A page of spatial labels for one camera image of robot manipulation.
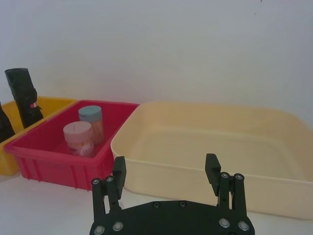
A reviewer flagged clear jar with pink lid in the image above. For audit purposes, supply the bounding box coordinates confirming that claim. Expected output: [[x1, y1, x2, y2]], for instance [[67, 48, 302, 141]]
[[62, 121, 97, 158]]

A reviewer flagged red plastic bin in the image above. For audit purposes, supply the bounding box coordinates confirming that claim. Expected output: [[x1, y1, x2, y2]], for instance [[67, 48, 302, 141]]
[[4, 99, 141, 191]]

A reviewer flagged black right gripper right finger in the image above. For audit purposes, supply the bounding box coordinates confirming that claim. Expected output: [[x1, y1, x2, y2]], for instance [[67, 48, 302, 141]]
[[203, 153, 247, 217]]

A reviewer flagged cream plastic bin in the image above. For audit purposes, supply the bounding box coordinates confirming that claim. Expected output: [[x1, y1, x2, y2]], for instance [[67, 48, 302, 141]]
[[111, 100, 313, 220]]

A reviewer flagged yellow plastic bin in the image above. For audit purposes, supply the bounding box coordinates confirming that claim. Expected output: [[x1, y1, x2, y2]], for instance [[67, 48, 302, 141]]
[[0, 96, 79, 176]]

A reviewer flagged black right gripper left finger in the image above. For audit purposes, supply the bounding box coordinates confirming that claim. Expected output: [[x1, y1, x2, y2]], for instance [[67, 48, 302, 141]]
[[90, 156, 127, 222]]

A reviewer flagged clear jar with blue lid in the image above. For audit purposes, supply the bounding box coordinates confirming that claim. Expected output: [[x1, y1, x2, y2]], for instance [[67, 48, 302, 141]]
[[78, 105, 105, 148]]

